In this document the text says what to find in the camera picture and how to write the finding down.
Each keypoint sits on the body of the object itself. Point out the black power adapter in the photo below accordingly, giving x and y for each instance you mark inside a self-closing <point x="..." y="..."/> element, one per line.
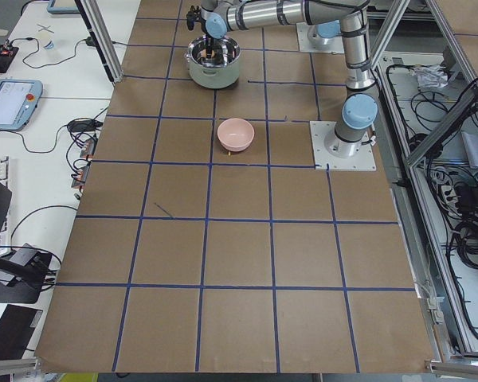
<point x="83" y="125"/>

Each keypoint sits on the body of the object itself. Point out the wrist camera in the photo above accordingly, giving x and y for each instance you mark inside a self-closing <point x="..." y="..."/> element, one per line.
<point x="193" y="17"/>

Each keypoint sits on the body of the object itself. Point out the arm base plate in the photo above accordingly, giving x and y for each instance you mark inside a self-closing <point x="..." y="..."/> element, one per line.
<point x="331" y="153"/>
<point x="335" y="47"/>

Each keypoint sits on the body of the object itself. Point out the pink bowl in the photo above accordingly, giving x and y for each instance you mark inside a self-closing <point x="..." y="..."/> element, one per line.
<point x="235" y="134"/>

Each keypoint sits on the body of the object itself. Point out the paper cup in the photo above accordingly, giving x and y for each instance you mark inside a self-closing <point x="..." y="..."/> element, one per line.
<point x="46" y="42"/>

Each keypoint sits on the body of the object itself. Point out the aluminium frame post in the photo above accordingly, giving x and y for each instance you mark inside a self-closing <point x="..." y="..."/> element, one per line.
<point x="98" y="32"/>

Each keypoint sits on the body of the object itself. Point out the aluminium diagonal strut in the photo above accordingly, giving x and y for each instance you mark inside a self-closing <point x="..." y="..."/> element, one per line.
<point x="447" y="126"/>

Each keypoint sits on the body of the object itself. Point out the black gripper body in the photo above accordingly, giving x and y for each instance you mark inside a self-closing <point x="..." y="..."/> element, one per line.
<point x="211" y="44"/>

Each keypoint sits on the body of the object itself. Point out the blue teach pendant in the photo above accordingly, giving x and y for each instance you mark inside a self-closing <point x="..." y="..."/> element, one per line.
<point x="62" y="7"/>
<point x="18" y="101"/>

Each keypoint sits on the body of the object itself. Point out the black tripod base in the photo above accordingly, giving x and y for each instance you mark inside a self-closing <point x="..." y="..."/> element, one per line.
<point x="24" y="275"/>

